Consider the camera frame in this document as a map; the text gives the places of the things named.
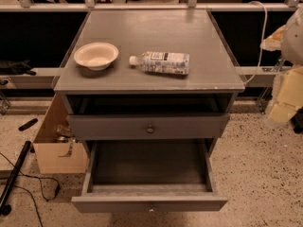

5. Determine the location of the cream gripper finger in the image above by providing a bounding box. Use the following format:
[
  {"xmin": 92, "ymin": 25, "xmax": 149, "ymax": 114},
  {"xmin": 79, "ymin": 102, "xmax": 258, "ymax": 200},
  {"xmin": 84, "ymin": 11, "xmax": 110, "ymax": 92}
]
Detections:
[
  {"xmin": 266, "ymin": 65, "xmax": 303, "ymax": 125},
  {"xmin": 260, "ymin": 26, "xmax": 285, "ymax": 51}
]

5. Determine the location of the clear plastic water bottle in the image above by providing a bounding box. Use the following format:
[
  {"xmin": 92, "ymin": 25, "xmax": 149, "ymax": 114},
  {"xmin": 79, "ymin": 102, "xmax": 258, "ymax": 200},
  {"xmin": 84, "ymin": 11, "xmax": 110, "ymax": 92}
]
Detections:
[{"xmin": 129, "ymin": 51, "xmax": 189, "ymax": 76}]

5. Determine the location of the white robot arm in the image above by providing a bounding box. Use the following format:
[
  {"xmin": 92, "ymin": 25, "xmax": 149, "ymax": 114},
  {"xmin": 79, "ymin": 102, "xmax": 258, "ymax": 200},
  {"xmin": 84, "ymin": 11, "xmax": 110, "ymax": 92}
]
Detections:
[{"xmin": 260, "ymin": 7, "xmax": 303, "ymax": 127}]

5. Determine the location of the open grey middle drawer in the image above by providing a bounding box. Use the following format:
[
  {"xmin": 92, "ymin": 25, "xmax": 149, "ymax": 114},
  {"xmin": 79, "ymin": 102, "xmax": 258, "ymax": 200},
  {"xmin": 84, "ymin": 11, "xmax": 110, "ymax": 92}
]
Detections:
[{"xmin": 72, "ymin": 139, "xmax": 227, "ymax": 213}]

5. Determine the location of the closed grey upper drawer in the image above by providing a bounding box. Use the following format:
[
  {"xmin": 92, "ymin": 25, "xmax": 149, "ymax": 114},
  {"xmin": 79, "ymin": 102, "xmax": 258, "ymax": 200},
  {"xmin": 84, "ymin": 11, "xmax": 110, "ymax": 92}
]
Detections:
[{"xmin": 67, "ymin": 113, "xmax": 229, "ymax": 140}]

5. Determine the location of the grey wooden drawer cabinet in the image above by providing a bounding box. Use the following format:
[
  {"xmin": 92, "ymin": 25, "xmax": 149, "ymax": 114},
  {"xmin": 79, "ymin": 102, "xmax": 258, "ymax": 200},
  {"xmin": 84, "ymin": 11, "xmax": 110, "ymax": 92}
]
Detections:
[{"xmin": 51, "ymin": 9, "xmax": 246, "ymax": 149}]

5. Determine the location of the white paper bowl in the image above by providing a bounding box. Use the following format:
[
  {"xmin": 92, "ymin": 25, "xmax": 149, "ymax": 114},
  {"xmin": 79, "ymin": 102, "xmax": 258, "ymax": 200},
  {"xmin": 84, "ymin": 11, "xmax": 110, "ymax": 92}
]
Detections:
[{"xmin": 74, "ymin": 43, "xmax": 119, "ymax": 71}]

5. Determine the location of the cardboard box on floor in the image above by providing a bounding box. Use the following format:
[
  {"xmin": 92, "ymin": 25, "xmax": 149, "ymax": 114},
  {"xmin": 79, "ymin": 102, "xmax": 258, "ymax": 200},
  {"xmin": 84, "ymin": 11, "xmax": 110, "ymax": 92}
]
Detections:
[{"xmin": 32, "ymin": 95, "xmax": 88, "ymax": 174}]

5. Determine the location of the small black remote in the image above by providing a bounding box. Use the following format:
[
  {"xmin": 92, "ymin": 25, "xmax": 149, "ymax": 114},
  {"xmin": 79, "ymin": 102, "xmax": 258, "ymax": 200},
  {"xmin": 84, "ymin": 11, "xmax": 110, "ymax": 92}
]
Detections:
[{"xmin": 18, "ymin": 118, "xmax": 38, "ymax": 131}]

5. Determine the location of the black bag on ledge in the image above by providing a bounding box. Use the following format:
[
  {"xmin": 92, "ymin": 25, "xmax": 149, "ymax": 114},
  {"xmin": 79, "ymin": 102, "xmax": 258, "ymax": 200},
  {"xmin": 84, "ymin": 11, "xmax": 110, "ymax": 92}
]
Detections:
[{"xmin": 0, "ymin": 60, "xmax": 36, "ymax": 76}]

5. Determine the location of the black pole on floor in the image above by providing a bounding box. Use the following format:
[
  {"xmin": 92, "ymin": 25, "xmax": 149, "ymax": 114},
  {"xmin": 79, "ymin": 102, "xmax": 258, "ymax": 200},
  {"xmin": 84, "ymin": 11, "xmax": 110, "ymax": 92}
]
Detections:
[{"xmin": 0, "ymin": 141, "xmax": 31, "ymax": 216}]

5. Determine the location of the white hanging cable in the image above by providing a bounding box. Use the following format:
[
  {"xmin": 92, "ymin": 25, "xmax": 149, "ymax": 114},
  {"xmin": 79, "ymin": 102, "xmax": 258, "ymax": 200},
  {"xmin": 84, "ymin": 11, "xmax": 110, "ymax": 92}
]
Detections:
[{"xmin": 243, "ymin": 0, "xmax": 269, "ymax": 87}]

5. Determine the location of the black cable on floor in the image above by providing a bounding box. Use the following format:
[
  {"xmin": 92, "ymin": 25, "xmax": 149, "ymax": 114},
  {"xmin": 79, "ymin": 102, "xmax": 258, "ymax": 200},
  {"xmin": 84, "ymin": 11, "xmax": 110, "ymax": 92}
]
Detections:
[{"xmin": 0, "ymin": 151, "xmax": 62, "ymax": 227}]

